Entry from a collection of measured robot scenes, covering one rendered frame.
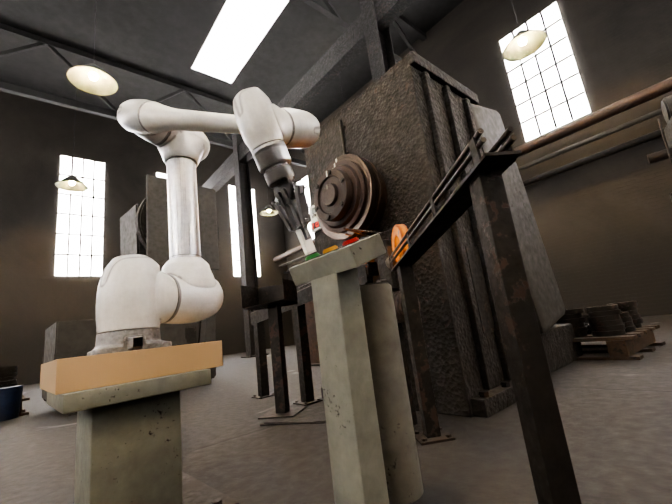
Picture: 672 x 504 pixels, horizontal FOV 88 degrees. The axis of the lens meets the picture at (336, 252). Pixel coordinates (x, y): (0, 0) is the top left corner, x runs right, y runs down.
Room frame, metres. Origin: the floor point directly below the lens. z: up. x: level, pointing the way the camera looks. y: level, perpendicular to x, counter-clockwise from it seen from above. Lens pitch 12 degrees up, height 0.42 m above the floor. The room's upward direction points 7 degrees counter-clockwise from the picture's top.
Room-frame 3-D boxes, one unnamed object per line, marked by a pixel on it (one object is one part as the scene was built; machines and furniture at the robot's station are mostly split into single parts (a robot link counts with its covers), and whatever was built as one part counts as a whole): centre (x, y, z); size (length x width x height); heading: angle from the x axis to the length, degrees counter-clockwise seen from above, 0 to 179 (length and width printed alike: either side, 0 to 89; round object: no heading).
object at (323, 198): (1.76, -0.02, 1.11); 0.28 x 0.06 x 0.28; 41
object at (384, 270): (1.66, -0.26, 0.68); 0.11 x 0.08 x 0.24; 131
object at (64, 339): (3.44, 2.24, 0.39); 1.03 x 0.83 x 0.79; 135
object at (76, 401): (0.98, 0.60, 0.33); 0.32 x 0.32 x 0.04; 45
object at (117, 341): (0.97, 0.59, 0.45); 0.22 x 0.18 x 0.06; 40
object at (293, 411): (2.03, 0.42, 0.36); 0.26 x 0.20 x 0.72; 76
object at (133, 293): (0.99, 0.60, 0.59); 0.18 x 0.16 x 0.22; 154
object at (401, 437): (0.97, -0.08, 0.26); 0.12 x 0.12 x 0.52
